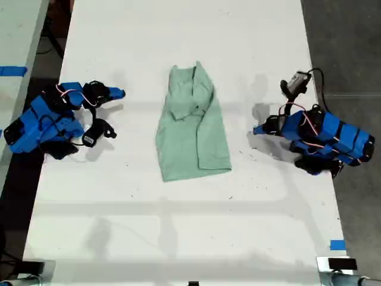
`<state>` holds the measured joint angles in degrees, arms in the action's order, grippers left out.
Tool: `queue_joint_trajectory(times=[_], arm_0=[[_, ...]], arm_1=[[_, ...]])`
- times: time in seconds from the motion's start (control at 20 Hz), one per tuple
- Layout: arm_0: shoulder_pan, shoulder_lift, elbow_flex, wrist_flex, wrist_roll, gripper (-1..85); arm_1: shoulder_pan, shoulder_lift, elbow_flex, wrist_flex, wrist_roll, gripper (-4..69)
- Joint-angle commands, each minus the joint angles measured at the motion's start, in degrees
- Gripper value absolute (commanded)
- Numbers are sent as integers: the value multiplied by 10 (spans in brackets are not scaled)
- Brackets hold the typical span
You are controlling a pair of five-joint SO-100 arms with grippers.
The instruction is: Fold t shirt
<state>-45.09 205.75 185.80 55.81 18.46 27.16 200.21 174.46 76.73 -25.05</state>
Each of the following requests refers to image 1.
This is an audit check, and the pale green t-shirt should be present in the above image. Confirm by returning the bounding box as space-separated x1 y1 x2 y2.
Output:
155 60 233 183

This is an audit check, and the long blue tape strip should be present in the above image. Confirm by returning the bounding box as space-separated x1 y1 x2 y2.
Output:
0 66 29 78

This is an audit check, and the pale grey side table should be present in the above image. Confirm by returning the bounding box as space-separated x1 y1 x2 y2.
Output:
0 0 50 191

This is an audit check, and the square blue tape piece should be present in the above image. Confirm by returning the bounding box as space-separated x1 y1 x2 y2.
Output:
329 238 347 251

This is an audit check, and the small black box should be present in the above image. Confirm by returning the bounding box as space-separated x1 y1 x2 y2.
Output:
21 260 46 274
327 257 358 272

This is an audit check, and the grey metal pipe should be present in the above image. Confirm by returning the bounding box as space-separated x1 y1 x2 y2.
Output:
329 272 381 286
0 275 41 286

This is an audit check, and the short black camera stalk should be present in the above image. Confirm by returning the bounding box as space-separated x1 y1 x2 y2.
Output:
283 91 295 117
88 105 99 129

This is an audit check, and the black camera box white label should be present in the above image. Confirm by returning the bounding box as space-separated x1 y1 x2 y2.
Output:
81 118 117 148

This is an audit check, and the black grey camera box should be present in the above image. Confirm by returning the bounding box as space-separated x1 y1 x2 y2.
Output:
280 71 313 97

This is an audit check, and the black camera cable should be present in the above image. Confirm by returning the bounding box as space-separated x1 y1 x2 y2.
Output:
307 68 330 112

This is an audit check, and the black floor cable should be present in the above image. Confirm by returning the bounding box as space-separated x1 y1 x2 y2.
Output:
36 17 65 59

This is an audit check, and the shiny metal table bracket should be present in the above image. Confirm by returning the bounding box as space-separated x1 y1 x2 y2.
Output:
17 259 57 286
316 256 360 286

